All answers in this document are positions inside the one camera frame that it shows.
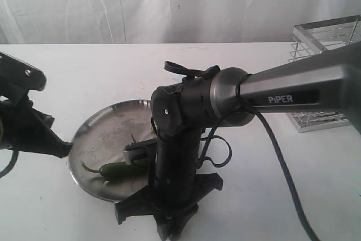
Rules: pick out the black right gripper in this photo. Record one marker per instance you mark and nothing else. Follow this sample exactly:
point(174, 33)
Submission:
point(172, 202)

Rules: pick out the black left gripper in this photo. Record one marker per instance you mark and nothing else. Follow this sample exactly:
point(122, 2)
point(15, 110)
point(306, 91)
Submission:
point(26, 129)

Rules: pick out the green cucumber piece with stem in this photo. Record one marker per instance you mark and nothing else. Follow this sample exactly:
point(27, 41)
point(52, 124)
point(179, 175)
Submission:
point(118, 171)

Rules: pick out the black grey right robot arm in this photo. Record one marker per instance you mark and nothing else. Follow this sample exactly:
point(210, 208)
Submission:
point(186, 115)

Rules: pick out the round stainless steel plate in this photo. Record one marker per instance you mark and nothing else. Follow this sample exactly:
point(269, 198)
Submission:
point(101, 140)

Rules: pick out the white backdrop curtain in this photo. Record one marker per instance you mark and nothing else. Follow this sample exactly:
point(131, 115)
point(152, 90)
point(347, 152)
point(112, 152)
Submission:
point(162, 21)

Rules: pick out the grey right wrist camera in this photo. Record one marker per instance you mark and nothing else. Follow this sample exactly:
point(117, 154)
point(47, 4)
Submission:
point(140, 150)

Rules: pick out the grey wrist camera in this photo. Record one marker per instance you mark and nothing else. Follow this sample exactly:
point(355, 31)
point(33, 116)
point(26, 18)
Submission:
point(21, 73)
point(140, 150)

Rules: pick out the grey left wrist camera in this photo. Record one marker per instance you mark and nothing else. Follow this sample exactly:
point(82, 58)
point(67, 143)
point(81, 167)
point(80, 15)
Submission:
point(21, 73)

